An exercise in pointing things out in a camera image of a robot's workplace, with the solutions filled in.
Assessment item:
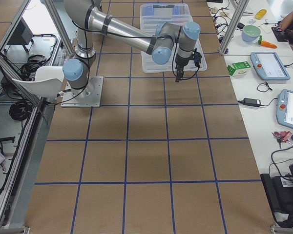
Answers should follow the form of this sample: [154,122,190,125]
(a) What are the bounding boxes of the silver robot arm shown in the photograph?
[64,0,202,82]

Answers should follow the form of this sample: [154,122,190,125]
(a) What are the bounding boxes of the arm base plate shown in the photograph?
[61,76,104,108]

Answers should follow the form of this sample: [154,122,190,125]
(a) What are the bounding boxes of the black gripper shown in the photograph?
[175,49,202,83]

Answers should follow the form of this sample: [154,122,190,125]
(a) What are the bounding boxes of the white plastic chair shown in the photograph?
[12,66,64,98]

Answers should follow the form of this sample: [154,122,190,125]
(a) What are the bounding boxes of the key bunch with red tag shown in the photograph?
[272,131,292,149]

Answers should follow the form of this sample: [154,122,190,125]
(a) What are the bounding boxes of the black power adapter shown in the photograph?
[237,97,261,107]

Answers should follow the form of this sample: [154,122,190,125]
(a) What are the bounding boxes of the clear plastic storage box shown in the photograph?
[140,3,190,17]

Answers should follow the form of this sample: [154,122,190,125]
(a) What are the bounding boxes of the teach pendant tablet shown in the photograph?
[250,52,290,81]
[276,89,293,128]

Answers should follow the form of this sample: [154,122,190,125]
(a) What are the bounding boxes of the toy carrot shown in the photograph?
[258,35,277,49]

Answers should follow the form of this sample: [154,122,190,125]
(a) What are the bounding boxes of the green white carton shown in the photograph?
[227,61,251,77]

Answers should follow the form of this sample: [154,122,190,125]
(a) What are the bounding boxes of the aluminium frame post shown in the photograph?
[219,0,249,55]
[44,0,75,58]

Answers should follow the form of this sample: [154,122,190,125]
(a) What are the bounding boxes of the yellow toy corn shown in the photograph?
[254,9,267,20]

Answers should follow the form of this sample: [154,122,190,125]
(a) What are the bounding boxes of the green bowl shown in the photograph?
[241,25,261,42]

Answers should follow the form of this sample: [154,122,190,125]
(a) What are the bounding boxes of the clear plastic box lid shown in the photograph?
[140,14,208,73]

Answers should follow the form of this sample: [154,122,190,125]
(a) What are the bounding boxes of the coiled black cable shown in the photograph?
[9,101,31,121]

